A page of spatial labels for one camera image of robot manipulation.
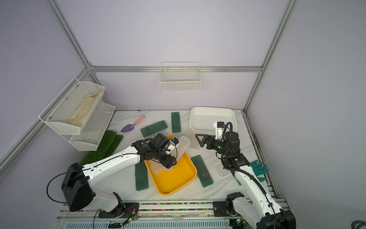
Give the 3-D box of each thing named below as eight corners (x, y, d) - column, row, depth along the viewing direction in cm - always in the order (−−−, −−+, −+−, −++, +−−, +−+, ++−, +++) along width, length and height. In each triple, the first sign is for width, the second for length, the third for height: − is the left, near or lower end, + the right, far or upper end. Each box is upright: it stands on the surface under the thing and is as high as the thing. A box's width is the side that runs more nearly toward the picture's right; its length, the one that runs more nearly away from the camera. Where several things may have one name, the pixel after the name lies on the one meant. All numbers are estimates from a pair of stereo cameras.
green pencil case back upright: (172, 133, 108) (171, 130, 106) (171, 114, 121) (171, 112, 118) (181, 132, 109) (181, 129, 106) (179, 114, 121) (179, 111, 119)
